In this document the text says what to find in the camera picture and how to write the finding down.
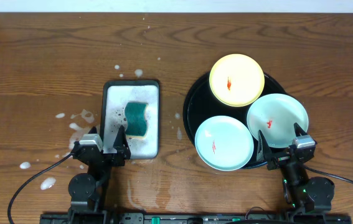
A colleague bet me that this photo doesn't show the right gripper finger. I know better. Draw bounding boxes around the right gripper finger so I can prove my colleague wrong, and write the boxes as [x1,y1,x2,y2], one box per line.
[256,130,272,162]
[293,123,307,137]

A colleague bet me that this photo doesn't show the green yellow sponge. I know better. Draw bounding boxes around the green yellow sponge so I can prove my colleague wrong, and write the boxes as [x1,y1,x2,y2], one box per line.
[125,102,148,138]

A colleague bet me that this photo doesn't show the light blue plate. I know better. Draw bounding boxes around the light blue plate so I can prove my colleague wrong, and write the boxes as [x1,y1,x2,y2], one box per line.
[194,116,254,171]
[247,93,309,148]

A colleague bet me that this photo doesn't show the light blue plate front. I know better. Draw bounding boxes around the light blue plate front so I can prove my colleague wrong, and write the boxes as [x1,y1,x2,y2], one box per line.
[194,116,254,171]

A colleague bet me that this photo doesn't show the yellow plate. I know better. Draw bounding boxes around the yellow plate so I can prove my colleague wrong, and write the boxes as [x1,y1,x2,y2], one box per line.
[209,54,265,107]

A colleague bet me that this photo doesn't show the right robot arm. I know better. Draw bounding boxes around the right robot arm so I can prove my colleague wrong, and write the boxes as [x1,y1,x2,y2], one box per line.
[258,123,335,223]

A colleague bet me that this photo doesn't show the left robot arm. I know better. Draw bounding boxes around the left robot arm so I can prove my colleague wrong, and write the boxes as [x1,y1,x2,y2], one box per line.
[67,126,131,223]

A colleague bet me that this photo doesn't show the rectangular black soap tray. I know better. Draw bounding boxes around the rectangular black soap tray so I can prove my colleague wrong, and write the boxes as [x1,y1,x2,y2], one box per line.
[100,80,160,159]

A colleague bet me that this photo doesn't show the round black tray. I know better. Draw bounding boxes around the round black tray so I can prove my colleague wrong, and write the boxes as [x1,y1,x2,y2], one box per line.
[183,72,287,169]

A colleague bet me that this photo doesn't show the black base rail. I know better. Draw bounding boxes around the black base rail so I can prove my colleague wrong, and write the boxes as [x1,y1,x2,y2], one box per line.
[39,213,352,224]

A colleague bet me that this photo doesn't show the left black cable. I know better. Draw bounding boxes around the left black cable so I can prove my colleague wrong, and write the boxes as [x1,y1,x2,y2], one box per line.
[7,152,75,224]

